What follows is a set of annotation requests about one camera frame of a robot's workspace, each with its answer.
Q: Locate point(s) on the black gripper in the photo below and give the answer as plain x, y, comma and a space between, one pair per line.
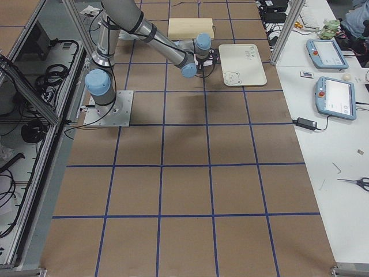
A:
201, 62

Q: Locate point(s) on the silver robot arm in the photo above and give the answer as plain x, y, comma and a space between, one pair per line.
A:
123, 25

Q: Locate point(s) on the cream bear tray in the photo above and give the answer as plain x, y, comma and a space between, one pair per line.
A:
241, 65

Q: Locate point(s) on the bamboo cutting board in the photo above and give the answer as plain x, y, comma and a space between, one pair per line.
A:
189, 28

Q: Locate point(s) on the small white card box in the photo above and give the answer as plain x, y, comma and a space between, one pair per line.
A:
304, 74

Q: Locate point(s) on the black power adapter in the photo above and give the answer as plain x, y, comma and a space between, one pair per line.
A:
305, 123

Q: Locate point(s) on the upper blue teach pendant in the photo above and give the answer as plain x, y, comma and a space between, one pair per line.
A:
326, 54

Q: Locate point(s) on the blue teach pendant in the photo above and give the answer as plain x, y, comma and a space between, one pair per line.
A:
335, 98
326, 54

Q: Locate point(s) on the lower blue teach pendant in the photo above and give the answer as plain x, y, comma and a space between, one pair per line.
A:
335, 98

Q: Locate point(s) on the person in blue jacket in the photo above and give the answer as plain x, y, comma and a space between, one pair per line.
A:
353, 21

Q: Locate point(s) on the aluminium equipment rack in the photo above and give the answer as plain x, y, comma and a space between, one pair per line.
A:
42, 55

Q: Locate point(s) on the aluminium frame post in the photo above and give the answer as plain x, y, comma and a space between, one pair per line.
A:
295, 9

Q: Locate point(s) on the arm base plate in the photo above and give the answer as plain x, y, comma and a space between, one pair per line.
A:
113, 115

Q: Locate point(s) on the black handled scissors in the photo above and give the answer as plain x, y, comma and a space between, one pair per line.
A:
362, 182

